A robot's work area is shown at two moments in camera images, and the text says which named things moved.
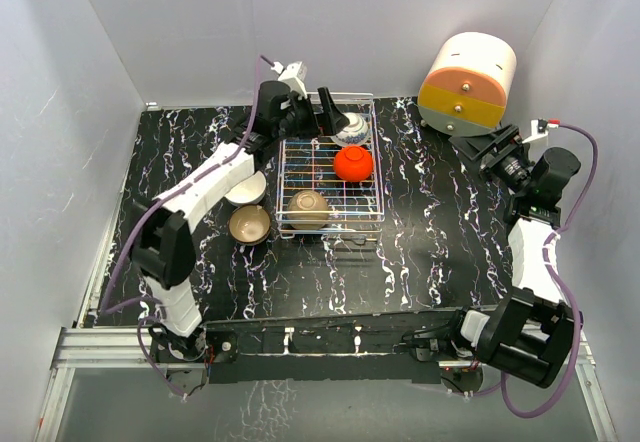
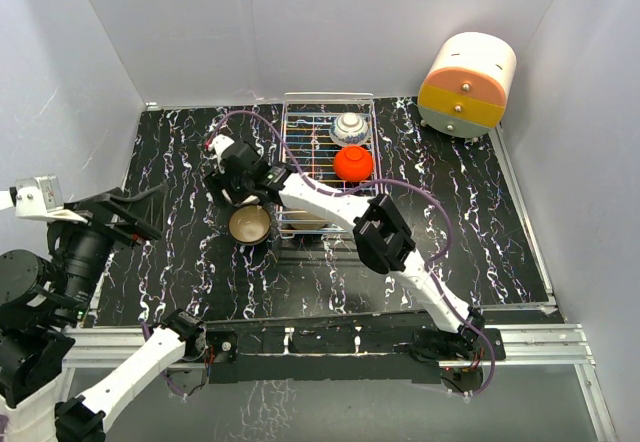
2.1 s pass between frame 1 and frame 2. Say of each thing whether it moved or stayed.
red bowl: stayed
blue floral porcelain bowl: stayed
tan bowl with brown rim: stayed
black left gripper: moved
